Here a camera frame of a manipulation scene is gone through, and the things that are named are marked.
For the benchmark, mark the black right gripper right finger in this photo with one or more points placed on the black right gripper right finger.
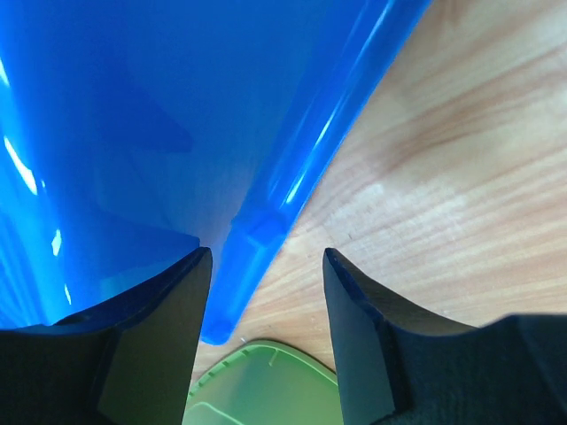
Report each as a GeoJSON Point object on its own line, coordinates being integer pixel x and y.
{"type": "Point", "coordinates": [399, 363]}

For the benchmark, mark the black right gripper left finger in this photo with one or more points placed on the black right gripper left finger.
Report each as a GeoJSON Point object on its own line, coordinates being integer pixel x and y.
{"type": "Point", "coordinates": [128, 360]}

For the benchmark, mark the green plastic tub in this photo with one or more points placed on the green plastic tub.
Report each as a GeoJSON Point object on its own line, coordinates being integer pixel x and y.
{"type": "Point", "coordinates": [265, 382]}

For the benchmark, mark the blue plastic tub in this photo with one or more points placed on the blue plastic tub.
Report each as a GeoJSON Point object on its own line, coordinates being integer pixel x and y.
{"type": "Point", "coordinates": [134, 132]}

